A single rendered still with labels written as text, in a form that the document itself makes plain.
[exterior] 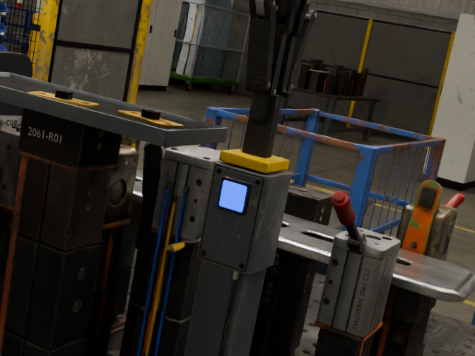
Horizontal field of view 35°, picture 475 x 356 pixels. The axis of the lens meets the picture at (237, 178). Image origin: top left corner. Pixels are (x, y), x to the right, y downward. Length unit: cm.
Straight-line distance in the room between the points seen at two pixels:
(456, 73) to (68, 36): 554
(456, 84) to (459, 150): 76
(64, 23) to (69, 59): 23
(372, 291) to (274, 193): 20
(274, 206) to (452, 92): 828
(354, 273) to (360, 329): 7
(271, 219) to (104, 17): 403
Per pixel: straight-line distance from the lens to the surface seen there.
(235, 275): 82
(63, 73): 459
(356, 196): 306
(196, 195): 102
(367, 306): 95
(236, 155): 81
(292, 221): 123
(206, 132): 88
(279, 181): 82
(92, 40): 475
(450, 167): 909
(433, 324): 187
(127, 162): 115
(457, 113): 906
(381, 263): 94
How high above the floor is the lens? 128
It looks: 11 degrees down
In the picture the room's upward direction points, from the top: 11 degrees clockwise
